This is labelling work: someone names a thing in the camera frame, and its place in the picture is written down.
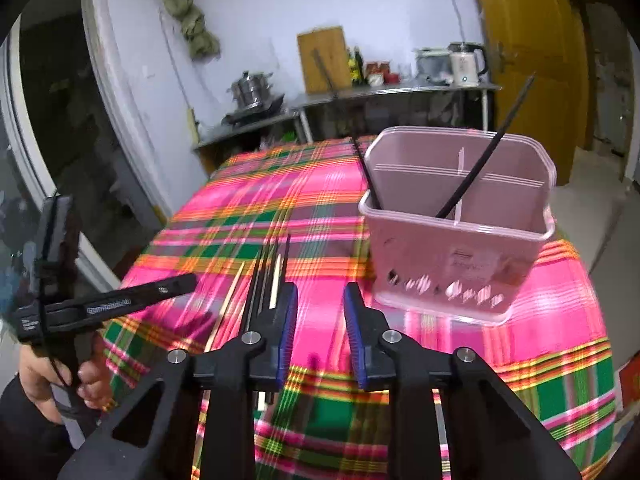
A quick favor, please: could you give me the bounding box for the person's left hand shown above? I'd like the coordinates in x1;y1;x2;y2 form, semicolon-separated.
18;334;114;426

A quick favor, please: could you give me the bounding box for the beige wooden chopstick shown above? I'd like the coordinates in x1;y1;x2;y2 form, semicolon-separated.
269;254;282;310
204;262;245;353

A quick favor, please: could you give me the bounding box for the pink plaid tablecloth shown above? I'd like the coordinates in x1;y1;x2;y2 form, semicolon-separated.
105;141;615;479

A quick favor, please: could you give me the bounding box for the pink plastic utensil holder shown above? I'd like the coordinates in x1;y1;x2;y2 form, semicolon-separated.
358;126;556;324

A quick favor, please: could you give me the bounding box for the black induction cooktop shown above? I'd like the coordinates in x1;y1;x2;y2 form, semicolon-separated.
222;94;284;127

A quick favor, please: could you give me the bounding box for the stainless steel steamer pot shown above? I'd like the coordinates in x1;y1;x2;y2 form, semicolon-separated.
229;70;272;108

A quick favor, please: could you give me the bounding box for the dark glass bottle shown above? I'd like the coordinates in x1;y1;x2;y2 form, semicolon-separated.
354;47;364;84

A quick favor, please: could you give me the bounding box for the wooden cutting board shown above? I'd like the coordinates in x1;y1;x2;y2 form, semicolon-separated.
297;26;352;94

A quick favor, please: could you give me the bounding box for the metal counter shelf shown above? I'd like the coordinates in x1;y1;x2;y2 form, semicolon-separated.
192;79;501;172

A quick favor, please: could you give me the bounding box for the red lidded jar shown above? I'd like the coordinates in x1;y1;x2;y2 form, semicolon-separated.
366;63;390;87

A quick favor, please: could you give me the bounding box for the green hanging cloth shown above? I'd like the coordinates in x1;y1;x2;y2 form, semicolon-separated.
163;0;220;60

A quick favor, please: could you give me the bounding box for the white electric kettle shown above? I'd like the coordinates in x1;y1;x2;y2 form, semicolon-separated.
448;42;488;87

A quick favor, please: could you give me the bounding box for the yellow wooden door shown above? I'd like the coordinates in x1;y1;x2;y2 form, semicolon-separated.
478;0;588;185

